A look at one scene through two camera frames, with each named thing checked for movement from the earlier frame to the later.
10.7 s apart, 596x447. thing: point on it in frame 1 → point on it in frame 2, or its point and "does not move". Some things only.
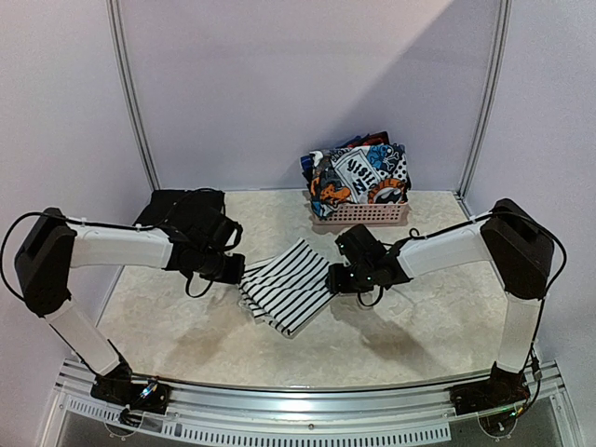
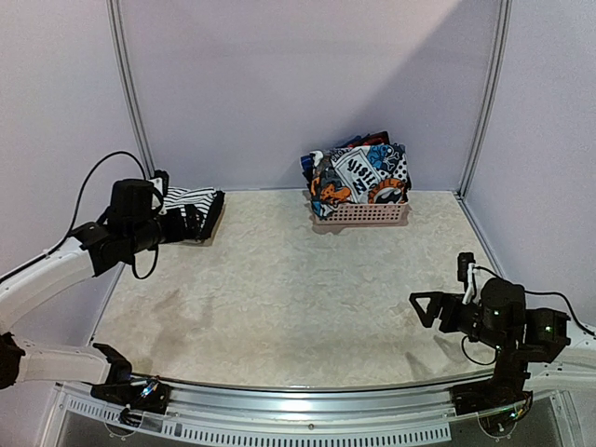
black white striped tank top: x=289 y=290 → x=180 y=197
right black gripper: x=335 y=279 → x=447 y=311
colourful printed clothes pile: x=368 y=169 does not move
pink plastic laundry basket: x=376 y=214 does not move
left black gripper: x=237 y=272 → x=193 y=226
